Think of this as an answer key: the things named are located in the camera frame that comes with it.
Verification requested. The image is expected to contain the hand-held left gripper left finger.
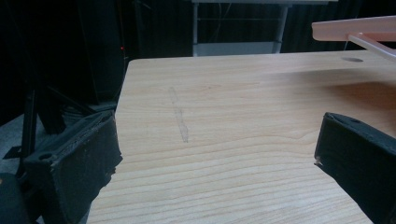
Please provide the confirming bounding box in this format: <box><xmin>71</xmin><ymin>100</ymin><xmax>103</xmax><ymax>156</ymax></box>
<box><xmin>22</xmin><ymin>110</ymin><xmax>123</xmax><ymax>224</ymax></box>

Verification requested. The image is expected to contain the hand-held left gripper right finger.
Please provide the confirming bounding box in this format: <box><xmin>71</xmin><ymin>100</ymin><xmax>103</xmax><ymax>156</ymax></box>
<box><xmin>313</xmin><ymin>112</ymin><xmax>396</xmax><ymax>224</ymax></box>

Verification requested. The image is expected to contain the pink plastic rack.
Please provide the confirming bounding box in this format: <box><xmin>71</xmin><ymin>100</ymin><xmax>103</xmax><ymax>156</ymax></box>
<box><xmin>311</xmin><ymin>15</ymin><xmax>396</xmax><ymax>62</ymax></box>

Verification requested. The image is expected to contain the grey metal stand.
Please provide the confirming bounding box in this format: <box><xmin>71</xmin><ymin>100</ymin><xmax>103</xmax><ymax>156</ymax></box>
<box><xmin>190</xmin><ymin>0</ymin><xmax>339</xmax><ymax>58</ymax></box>

